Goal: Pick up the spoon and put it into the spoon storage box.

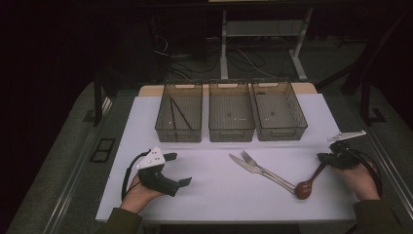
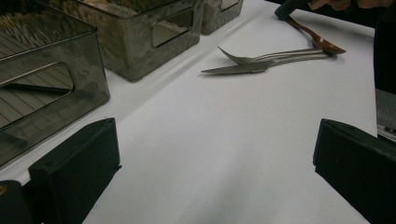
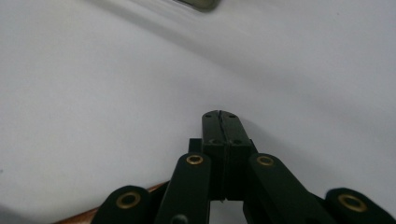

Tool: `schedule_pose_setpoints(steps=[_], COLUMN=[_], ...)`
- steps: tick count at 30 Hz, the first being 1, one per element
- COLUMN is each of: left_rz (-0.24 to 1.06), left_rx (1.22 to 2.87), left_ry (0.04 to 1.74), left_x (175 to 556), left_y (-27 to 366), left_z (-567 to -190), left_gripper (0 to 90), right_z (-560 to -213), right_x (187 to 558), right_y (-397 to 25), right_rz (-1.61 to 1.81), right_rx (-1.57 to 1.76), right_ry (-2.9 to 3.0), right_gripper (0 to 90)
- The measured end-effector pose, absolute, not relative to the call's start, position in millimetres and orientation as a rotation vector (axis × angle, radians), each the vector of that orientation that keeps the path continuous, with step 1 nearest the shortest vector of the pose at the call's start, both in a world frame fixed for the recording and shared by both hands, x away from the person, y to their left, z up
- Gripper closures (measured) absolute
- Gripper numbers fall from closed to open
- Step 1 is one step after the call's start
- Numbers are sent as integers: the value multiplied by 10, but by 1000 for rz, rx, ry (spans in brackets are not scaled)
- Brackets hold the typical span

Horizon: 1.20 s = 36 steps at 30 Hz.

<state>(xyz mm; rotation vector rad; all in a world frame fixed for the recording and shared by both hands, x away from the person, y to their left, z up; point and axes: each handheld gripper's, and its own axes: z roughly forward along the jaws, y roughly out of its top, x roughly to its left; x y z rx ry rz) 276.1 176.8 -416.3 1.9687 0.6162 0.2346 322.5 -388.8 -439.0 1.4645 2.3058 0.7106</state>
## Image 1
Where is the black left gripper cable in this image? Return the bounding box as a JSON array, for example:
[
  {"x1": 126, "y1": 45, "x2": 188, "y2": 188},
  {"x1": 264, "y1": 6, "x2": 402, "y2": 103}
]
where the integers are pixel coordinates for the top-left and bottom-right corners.
[{"x1": 121, "y1": 148, "x2": 153, "y2": 202}]

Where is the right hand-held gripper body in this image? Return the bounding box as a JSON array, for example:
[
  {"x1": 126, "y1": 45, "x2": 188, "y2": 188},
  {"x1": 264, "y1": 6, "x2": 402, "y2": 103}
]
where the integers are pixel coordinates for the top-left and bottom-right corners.
[{"x1": 326, "y1": 130, "x2": 368, "y2": 171}]

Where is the silver table knife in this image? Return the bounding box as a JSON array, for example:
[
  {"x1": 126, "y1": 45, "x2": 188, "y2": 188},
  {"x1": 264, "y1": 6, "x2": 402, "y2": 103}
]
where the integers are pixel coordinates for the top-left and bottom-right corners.
[{"x1": 228, "y1": 153, "x2": 296, "y2": 195}]

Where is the tangle of floor cables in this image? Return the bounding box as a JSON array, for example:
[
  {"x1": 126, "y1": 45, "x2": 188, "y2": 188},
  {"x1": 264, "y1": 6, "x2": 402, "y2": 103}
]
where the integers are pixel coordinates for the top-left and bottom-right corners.
[{"x1": 150, "y1": 32, "x2": 281, "y2": 81}]

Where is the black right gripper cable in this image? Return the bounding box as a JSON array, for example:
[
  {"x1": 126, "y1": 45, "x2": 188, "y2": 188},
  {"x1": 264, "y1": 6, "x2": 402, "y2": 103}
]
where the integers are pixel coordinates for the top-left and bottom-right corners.
[{"x1": 344, "y1": 148, "x2": 384, "y2": 198}]

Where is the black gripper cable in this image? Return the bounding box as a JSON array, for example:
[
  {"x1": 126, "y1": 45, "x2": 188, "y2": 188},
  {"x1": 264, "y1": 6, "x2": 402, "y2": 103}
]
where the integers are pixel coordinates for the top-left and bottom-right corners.
[
  {"x1": 121, "y1": 148, "x2": 153, "y2": 202},
  {"x1": 344, "y1": 148, "x2": 384, "y2": 198}
]

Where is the smoky transparent plastic bin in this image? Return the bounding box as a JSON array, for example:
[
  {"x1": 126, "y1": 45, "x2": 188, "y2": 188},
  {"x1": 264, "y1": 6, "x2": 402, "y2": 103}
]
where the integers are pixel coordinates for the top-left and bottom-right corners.
[
  {"x1": 207, "y1": 81, "x2": 256, "y2": 143},
  {"x1": 250, "y1": 80, "x2": 309, "y2": 142},
  {"x1": 154, "y1": 83, "x2": 204, "y2": 143}
]

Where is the reddish brown wooden spoon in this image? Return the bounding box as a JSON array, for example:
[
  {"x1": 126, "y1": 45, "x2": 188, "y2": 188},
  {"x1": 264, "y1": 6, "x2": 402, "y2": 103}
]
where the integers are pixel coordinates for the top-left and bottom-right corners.
[{"x1": 294, "y1": 162, "x2": 327, "y2": 201}]

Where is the black chopstick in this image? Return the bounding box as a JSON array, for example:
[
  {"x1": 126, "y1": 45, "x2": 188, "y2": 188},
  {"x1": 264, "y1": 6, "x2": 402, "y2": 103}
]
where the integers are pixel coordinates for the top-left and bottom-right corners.
[
  {"x1": 169, "y1": 97, "x2": 178, "y2": 141},
  {"x1": 169, "y1": 96, "x2": 194, "y2": 132}
]

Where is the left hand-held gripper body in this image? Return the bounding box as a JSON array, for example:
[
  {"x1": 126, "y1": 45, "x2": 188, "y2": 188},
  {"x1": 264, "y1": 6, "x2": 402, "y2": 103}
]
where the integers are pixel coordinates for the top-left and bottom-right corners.
[{"x1": 137, "y1": 145, "x2": 180, "y2": 198}]

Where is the silver fork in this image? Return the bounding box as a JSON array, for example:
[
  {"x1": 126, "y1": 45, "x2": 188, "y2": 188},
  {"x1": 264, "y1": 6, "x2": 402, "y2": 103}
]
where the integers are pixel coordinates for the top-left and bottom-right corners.
[{"x1": 240, "y1": 149, "x2": 296, "y2": 193}]

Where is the white metal stand frame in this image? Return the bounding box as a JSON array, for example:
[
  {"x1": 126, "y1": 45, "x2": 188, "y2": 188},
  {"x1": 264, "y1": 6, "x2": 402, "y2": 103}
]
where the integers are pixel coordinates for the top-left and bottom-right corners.
[{"x1": 219, "y1": 7, "x2": 315, "y2": 82}]

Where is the black metal stand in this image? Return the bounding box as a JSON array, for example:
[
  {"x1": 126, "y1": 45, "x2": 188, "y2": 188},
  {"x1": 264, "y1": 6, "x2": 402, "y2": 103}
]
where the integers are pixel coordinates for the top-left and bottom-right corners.
[
  {"x1": 93, "y1": 69, "x2": 114, "y2": 128},
  {"x1": 359, "y1": 79, "x2": 388, "y2": 127}
]

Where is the person's left hand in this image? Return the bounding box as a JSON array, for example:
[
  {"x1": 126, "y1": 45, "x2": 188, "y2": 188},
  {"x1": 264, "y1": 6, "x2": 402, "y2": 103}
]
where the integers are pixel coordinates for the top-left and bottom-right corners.
[{"x1": 119, "y1": 174, "x2": 164, "y2": 215}]

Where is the person's right hand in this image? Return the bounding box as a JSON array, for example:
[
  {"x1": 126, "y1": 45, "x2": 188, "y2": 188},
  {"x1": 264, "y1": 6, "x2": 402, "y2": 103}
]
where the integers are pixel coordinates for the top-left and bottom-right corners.
[{"x1": 333, "y1": 160, "x2": 382, "y2": 202}]

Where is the aluminium rail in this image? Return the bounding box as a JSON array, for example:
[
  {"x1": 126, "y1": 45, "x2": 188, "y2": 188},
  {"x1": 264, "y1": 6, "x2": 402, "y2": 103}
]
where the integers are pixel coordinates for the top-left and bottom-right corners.
[
  {"x1": 362, "y1": 125, "x2": 413, "y2": 211},
  {"x1": 41, "y1": 97, "x2": 114, "y2": 234}
]

